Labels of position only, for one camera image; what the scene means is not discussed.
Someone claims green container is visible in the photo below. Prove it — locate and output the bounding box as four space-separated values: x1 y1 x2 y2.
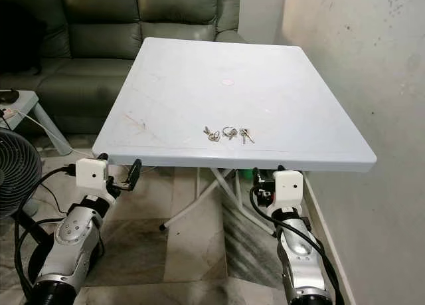
234 168 258 181

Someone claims silver key pair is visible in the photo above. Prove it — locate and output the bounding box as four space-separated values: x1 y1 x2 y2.
239 128 256 144

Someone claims silver key bunch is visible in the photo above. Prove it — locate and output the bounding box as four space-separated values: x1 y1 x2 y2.
203 126 220 142

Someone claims white plastic folding table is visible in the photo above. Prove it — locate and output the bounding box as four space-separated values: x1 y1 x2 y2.
92 37 378 231

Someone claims black floor fan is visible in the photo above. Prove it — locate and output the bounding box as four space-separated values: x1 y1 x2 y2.
0 128 55 300

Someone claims small pale side table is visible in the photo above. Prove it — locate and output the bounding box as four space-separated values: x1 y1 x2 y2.
0 89 74 156

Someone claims flat black device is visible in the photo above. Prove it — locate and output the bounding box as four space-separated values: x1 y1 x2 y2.
0 88 21 102

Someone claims grey-green leather sofa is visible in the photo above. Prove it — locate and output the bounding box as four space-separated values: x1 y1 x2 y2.
0 0 247 136

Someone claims black bag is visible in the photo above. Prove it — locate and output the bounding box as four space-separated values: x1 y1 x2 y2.
0 1 48 74

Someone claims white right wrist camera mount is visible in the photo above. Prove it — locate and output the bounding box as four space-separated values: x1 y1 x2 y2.
270 170 305 217

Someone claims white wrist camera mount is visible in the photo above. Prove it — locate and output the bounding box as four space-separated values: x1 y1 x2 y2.
270 170 305 217
74 157 111 203

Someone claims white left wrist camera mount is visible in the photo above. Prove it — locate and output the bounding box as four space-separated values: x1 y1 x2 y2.
74 157 111 203

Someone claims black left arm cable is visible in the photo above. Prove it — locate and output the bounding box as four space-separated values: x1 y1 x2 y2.
14 164 79 300

